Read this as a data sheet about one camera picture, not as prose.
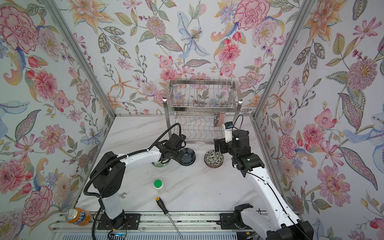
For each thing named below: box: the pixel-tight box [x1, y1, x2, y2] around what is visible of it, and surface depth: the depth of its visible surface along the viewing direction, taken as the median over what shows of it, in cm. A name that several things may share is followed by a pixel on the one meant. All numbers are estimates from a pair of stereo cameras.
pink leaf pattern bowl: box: [213, 111, 225, 127], surface depth 115 cm
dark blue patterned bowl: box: [179, 148, 196, 166], surface depth 95 cm
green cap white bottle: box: [153, 179, 166, 195], surface depth 78 cm
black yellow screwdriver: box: [155, 197, 184, 240], surface depth 79 cm
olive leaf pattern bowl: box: [204, 150, 224, 168], surface depth 95 cm
